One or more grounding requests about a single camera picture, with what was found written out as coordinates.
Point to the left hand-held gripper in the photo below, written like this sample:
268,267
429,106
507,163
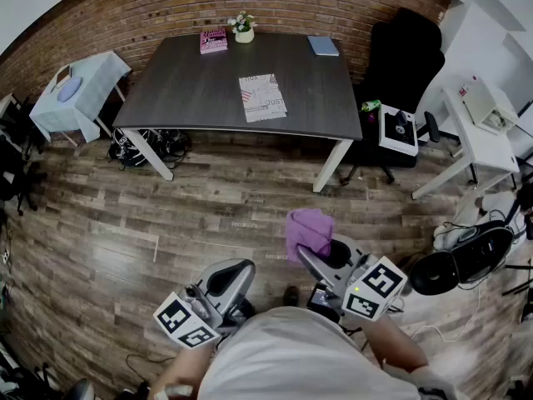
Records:
183,319

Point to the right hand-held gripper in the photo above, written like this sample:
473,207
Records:
375,290

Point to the purple cloth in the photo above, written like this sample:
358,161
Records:
310,229

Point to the white printed flag book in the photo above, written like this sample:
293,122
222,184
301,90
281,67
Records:
262,98

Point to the person's right forearm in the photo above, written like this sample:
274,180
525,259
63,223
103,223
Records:
395,344

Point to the person's left forearm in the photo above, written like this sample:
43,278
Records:
183,369

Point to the pink book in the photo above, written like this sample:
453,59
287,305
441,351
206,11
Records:
213,42

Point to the black device with screen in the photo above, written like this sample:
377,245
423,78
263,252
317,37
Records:
320,297

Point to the person's black shoe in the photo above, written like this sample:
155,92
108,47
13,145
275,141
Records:
291,296

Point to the white table leg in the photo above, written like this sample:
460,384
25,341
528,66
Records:
331,165
152,156

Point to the person's white shirt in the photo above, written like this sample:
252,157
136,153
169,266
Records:
300,356

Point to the black round device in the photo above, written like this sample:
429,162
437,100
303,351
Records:
470,256

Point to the white box with black print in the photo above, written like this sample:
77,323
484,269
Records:
397,129

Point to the green can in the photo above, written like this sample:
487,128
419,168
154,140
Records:
370,106

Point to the white desk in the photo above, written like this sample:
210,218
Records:
483,148

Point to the black office chair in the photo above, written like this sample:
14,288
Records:
404,65

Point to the blue notebook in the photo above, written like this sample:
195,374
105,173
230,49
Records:
322,46

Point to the white open box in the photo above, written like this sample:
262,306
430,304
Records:
485,102

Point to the potted white flower plant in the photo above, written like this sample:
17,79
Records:
244,36

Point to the black equipment stand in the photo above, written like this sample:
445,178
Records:
12,161

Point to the blue round plate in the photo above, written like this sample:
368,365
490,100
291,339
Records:
70,89

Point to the brown tablet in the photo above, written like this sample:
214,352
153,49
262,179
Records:
61,77

